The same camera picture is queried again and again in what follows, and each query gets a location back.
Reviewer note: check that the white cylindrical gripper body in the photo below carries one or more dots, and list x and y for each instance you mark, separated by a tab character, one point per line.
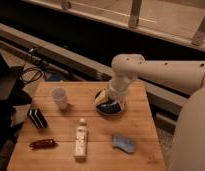
118	86

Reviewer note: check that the white remote control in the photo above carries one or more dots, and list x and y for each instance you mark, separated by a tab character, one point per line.
81	140

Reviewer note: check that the black white striped eraser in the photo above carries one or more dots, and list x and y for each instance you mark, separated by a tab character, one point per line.
37	118

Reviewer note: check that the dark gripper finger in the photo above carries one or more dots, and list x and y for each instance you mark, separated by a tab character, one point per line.
121	104

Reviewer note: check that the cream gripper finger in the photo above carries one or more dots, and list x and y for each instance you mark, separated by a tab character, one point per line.
102	97

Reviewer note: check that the blue crumpled cloth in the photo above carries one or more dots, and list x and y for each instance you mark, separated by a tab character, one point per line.
125	144

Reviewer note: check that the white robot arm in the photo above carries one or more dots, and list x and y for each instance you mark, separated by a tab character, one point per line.
188	148

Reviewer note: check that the brown wrapped sausage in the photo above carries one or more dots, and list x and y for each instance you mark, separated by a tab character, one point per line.
44	143

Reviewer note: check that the black round bowl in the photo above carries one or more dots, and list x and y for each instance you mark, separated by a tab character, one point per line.
108	108

